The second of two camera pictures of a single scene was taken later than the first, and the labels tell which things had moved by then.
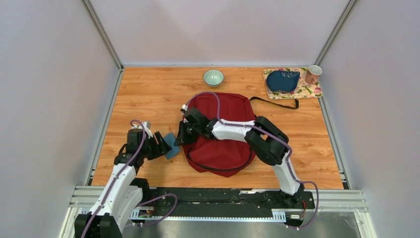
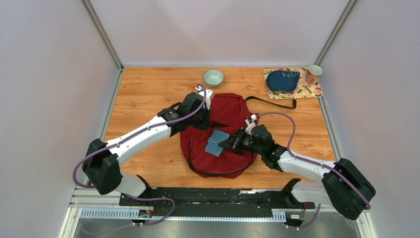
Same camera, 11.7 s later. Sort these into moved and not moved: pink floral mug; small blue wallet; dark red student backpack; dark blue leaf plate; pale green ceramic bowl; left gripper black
Moved: small blue wallet; left gripper black
Not moved: pink floral mug; pale green ceramic bowl; dark red student backpack; dark blue leaf plate
